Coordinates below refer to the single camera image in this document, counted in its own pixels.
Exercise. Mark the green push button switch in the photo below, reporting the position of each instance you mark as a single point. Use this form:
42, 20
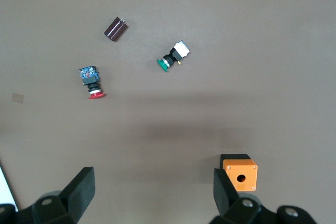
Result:
173, 54

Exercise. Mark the red push button switch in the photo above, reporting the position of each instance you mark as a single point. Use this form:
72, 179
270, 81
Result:
90, 77

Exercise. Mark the brown tape patch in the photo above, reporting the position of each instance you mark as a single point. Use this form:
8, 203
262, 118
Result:
18, 98

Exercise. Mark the dark brown cylindrical capacitor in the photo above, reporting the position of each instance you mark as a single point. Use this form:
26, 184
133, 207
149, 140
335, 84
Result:
115, 30

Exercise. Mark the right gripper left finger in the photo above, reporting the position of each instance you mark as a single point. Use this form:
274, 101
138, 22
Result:
76, 197

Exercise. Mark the orange button enclosure box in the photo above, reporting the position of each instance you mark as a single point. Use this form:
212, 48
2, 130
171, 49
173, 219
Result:
241, 174

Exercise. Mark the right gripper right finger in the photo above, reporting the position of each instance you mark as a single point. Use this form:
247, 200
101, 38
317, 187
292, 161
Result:
225, 197

